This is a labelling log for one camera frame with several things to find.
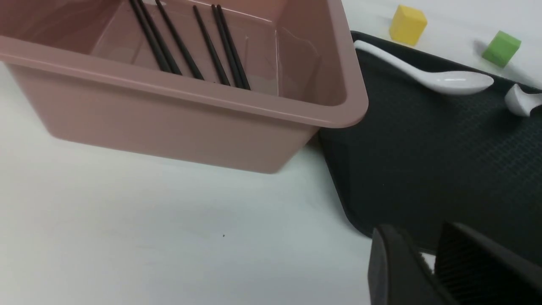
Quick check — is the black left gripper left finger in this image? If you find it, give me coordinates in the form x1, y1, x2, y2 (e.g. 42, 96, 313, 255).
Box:
368, 225, 458, 305

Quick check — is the white spoon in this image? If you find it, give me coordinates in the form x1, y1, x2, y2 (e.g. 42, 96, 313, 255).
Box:
354, 40, 494, 95
504, 83, 542, 117

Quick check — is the yellow cube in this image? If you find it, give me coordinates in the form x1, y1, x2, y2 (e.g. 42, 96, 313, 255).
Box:
389, 5, 428, 47

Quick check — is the black plastic tray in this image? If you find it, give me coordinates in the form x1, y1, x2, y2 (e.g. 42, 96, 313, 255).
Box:
318, 50, 542, 264

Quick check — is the white spoon far left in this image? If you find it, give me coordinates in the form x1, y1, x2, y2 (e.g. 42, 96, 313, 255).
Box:
354, 40, 494, 95

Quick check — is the green cube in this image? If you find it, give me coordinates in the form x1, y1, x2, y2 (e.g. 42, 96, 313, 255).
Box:
481, 30, 522, 68

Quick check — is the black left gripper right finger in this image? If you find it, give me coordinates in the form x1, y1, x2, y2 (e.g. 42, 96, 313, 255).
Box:
435, 222, 542, 305

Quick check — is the black chopstick leftmost in bin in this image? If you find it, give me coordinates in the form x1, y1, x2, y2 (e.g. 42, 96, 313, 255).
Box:
129, 0, 171, 73

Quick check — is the black chopstick in bin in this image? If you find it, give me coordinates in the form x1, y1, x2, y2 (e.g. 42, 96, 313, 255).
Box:
217, 5, 251, 90
137, 0, 182, 75
155, 0, 205, 80
129, 0, 171, 73
192, 5, 230, 86
211, 4, 245, 89

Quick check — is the white spoon centre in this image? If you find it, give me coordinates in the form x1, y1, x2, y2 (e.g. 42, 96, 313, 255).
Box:
504, 83, 542, 117

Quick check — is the pink plastic bin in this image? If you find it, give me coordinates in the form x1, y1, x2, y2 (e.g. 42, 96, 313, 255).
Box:
1, 0, 368, 173

